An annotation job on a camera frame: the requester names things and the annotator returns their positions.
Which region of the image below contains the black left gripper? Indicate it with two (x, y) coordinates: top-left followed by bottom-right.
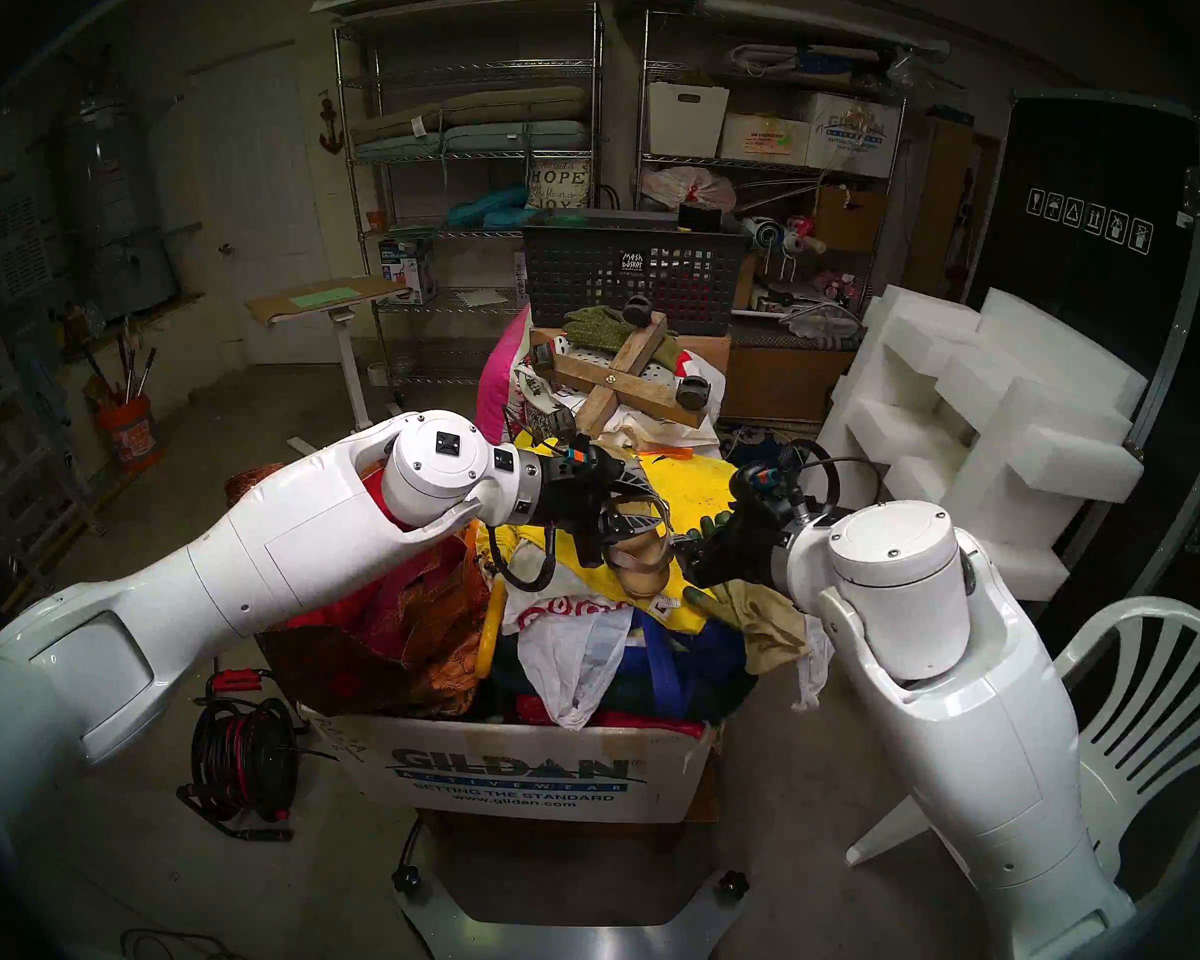
(535, 446), (673, 569)

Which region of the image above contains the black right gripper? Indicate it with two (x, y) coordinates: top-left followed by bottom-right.
(676, 463), (796, 591)

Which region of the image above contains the tan flower sandal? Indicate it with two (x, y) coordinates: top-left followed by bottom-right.
(588, 446), (677, 601)

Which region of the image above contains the yellow towel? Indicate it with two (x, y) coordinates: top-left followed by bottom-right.
(480, 430), (751, 637)

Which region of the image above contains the tan green-fingered garden glove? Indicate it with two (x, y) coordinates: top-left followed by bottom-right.
(682, 513), (811, 677)

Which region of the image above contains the blue tote bag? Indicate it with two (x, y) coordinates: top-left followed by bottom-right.
(490, 608), (761, 724)

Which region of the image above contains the blue patterned fabric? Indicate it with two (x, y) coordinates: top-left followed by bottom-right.
(725, 426), (796, 469)

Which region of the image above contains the wooden cross caster dolly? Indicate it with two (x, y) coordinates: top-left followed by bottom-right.
(530, 293), (716, 449)

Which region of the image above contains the white hanging cloth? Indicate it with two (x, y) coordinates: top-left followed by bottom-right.
(792, 583), (836, 711)

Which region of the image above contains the white red-print plastic bag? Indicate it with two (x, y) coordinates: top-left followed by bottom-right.
(500, 543), (641, 731)

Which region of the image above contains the green knit glove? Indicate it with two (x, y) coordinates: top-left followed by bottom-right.
(560, 305), (686, 369)

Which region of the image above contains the pink pillow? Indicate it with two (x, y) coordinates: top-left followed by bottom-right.
(478, 313), (533, 444)

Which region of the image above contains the dark plastic mesh basket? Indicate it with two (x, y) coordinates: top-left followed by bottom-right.
(520, 208), (753, 337)

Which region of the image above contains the large Gildan cardboard box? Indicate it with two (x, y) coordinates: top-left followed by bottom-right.
(305, 703), (726, 827)

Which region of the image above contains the red gold fabric bag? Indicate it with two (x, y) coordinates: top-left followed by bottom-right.
(225, 463), (491, 721)

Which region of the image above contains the pink white plastic bag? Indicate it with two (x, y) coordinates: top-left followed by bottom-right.
(642, 165), (739, 214)

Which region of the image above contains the blue product box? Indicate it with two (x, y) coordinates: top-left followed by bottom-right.
(378, 238), (439, 304)

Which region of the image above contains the white foam packing insert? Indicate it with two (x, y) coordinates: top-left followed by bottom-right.
(815, 284), (1151, 604)

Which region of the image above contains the hope lettered sign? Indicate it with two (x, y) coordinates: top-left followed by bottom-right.
(525, 158), (593, 211)

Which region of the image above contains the teal cushion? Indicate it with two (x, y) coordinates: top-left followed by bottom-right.
(445, 186), (533, 231)

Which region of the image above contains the small brown cardboard box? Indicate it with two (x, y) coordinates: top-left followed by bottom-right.
(812, 186), (889, 254)

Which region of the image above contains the adjustable overbed table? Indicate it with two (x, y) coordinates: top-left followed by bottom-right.
(243, 273), (416, 457)

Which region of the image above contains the white storage bin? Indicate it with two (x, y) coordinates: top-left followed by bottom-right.
(646, 80), (731, 159)

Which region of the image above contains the pale green seat cushion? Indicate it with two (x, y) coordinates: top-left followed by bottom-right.
(355, 120), (593, 157)

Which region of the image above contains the white orange-label cardboard box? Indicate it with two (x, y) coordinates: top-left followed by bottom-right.
(720, 113), (813, 166)

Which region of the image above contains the brown wooden cabinet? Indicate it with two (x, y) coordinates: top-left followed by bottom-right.
(905, 118), (1001, 299)

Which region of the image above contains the olive seat cushion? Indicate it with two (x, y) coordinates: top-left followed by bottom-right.
(348, 85), (591, 144)

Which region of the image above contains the small Gildan cardboard box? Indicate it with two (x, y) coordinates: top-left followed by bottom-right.
(805, 91), (906, 179)

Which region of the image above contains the black flight case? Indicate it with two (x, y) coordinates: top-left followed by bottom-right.
(960, 88), (1200, 669)

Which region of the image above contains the white plastic chair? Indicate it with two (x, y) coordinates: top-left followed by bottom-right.
(845, 596), (1200, 960)

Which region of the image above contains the white panel door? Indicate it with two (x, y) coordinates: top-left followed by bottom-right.
(185, 43), (336, 364)

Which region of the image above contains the orange plastic bucket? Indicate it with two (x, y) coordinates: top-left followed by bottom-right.
(95, 393), (166, 472)

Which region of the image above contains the white plastic pipe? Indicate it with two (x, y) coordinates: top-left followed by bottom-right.
(700, 0), (951, 61)

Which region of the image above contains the grey water heater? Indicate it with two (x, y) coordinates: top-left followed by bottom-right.
(55, 78), (181, 319)

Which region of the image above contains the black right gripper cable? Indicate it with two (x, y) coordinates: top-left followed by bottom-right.
(760, 438), (866, 514)

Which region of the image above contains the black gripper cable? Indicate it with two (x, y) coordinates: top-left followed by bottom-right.
(485, 513), (561, 594)
(760, 438), (866, 514)

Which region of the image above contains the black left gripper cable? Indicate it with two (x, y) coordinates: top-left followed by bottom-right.
(485, 513), (561, 594)

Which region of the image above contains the yellow plastic ring handle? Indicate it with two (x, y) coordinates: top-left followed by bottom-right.
(475, 573), (509, 681)

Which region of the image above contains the chrome wire shelf rack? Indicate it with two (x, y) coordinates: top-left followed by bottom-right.
(332, 3), (606, 389)
(635, 8), (911, 314)

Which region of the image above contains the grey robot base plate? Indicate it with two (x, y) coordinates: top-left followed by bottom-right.
(390, 865), (751, 960)

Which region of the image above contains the red black cable reel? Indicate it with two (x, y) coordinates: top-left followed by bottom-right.
(175, 668), (311, 844)

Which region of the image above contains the black floor cable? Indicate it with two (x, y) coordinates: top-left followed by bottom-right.
(120, 928), (251, 960)

